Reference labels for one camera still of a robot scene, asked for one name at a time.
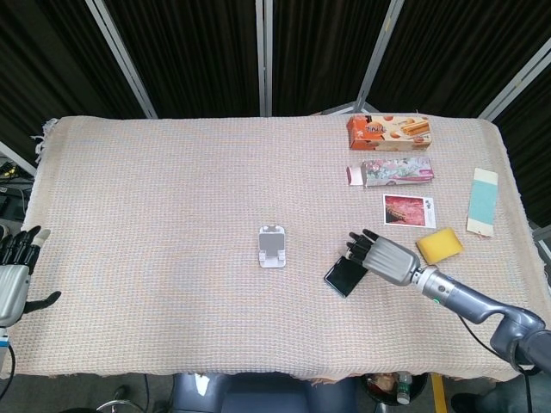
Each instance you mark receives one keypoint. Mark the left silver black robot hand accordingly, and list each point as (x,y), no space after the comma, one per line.
(12,275)

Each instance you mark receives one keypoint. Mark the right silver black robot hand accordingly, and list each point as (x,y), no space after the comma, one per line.
(389,258)

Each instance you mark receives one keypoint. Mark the black smartphone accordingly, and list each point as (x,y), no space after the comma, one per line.
(343,277)

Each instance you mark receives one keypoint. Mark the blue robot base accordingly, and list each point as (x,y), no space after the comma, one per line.
(241,393)

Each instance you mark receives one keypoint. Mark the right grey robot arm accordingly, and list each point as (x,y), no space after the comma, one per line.
(482,307)

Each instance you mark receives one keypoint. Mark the white phone stand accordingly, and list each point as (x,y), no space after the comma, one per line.
(272,247)

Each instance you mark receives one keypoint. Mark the yellow sponge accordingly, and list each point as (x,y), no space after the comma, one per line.
(439,244)

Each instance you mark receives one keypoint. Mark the red picture postcard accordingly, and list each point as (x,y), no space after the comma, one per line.
(409,209)

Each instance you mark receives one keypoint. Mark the pink floral box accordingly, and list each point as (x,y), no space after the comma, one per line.
(394,172)

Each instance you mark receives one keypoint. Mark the teal and cream card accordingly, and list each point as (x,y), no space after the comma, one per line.
(483,201)

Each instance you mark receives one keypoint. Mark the orange biscuit box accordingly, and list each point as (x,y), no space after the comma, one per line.
(389,132)

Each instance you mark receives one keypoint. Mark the black trash bin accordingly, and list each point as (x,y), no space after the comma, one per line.
(394,389)

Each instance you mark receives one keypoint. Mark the green cap plastic bottle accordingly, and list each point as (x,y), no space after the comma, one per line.
(402,389)

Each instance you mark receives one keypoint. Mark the beige woven tablecloth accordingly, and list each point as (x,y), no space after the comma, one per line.
(172,215)

